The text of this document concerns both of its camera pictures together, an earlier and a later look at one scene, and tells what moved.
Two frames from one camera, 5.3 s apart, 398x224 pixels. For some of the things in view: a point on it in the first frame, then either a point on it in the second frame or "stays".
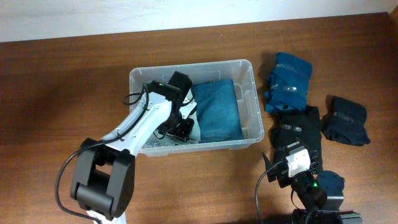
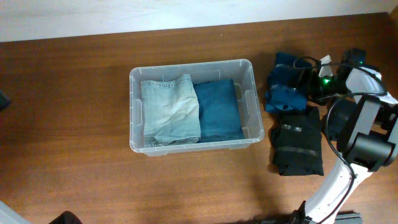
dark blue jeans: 217,111 stays
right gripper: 284,177 → 315,96
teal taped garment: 287,84 stays
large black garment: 302,126 stays
